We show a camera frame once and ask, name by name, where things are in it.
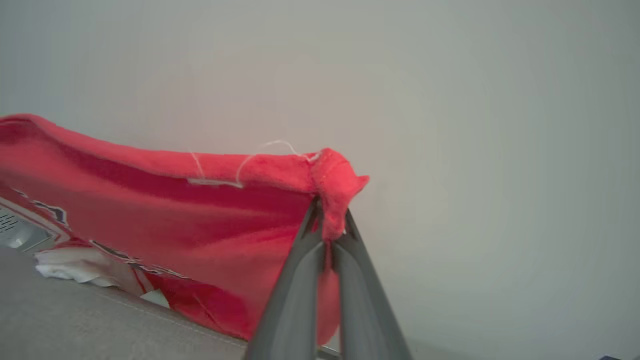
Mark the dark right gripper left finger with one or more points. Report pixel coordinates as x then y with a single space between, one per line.
295 310

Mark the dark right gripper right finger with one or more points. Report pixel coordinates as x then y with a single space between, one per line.
365 310

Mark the red and white jersey garment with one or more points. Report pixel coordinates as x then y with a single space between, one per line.
175 215

